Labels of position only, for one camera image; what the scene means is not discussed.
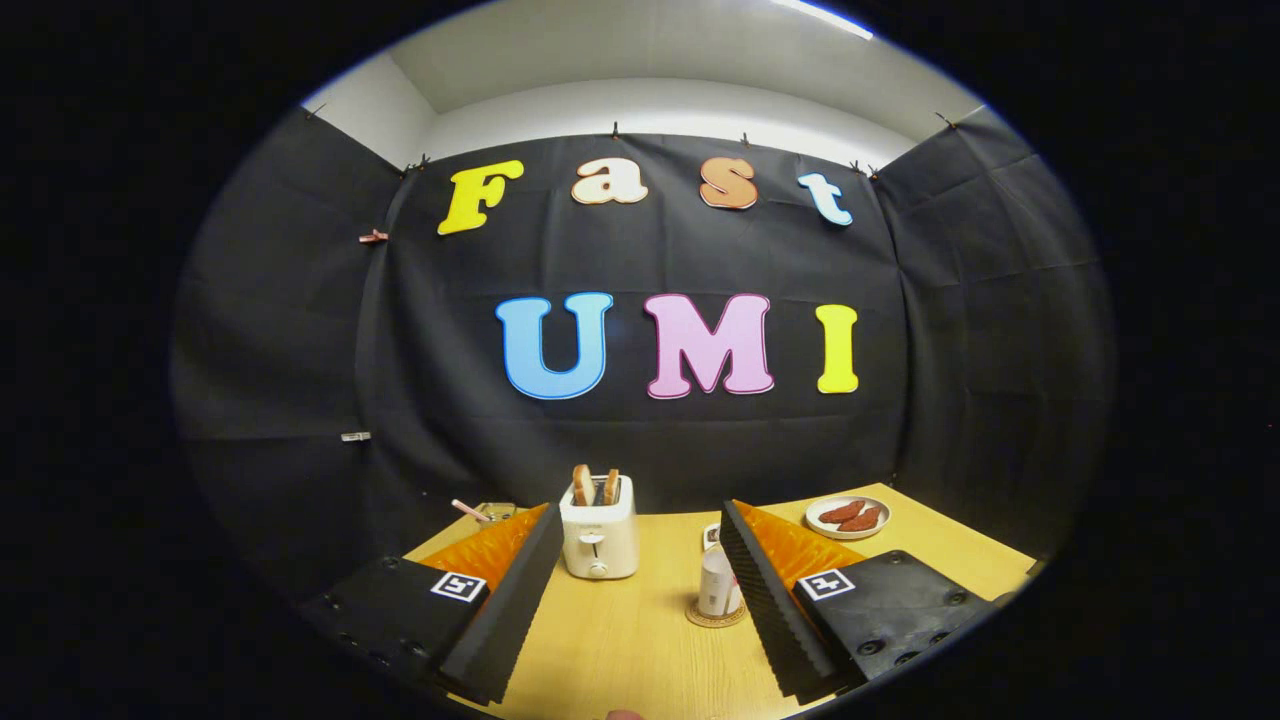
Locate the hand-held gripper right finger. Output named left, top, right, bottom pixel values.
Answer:
left=720, top=498, right=1001, bottom=706

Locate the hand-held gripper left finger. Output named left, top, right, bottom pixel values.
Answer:
left=300, top=502, right=566, bottom=707

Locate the clear juice bottle white label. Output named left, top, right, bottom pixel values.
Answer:
left=697, top=545, right=743, bottom=618

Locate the round brown cork coaster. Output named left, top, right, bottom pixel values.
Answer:
left=685, top=598, right=749, bottom=630

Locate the cream toaster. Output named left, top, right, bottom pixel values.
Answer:
left=559, top=475, right=641, bottom=581

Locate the wooden table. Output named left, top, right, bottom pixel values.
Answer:
left=403, top=483, right=1041, bottom=720

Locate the white plate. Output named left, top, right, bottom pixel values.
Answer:
left=805, top=496, right=892, bottom=541

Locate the black backdrop cloth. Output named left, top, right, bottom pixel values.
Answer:
left=170, top=95, right=1116, bottom=601

